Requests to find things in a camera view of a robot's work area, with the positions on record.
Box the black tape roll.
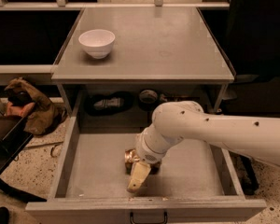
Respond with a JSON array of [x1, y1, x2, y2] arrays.
[[138, 90, 158, 110]]

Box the dark office chair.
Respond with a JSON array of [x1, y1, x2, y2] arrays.
[[218, 0, 280, 195]]

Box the black drawer handle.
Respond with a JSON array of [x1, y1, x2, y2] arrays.
[[129, 212, 168, 224]]

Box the white ceramic bowl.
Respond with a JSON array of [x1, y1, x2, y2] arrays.
[[78, 29, 116, 59]]

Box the crumpled paper scraps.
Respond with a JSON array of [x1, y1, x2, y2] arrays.
[[159, 93, 188, 103]]

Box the grey counter cabinet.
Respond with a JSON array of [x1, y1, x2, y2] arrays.
[[52, 7, 233, 108]]

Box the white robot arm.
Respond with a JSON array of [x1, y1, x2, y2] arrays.
[[127, 101, 280, 193]]

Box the brown cloth bag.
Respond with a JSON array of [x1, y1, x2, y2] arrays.
[[5, 77, 63, 135]]

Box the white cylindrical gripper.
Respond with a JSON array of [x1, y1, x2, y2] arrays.
[[127, 124, 177, 193]]

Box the grey open drawer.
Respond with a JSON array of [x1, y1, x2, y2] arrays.
[[26, 94, 266, 224]]

